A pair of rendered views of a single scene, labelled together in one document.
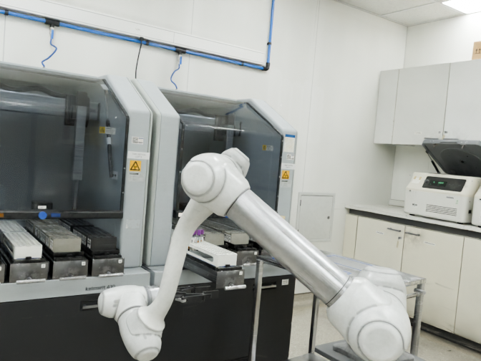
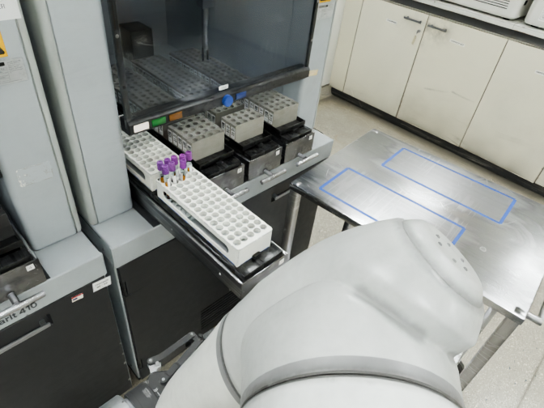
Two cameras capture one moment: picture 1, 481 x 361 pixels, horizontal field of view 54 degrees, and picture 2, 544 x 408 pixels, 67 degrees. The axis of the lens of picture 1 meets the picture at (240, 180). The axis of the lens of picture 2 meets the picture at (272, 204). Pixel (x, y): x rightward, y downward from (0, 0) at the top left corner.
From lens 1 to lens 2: 1.38 m
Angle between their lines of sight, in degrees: 39
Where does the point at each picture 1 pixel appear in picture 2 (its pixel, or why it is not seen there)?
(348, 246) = (346, 34)
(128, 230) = (29, 189)
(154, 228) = (89, 165)
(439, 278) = (457, 87)
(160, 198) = (84, 105)
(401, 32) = not seen: outside the picture
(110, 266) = (10, 283)
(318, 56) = not seen: outside the picture
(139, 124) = not seen: outside the picture
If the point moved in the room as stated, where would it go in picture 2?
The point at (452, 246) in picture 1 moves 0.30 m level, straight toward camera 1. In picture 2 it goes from (488, 50) to (496, 67)
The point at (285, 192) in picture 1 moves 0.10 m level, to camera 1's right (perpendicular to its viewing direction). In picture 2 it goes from (323, 27) to (354, 28)
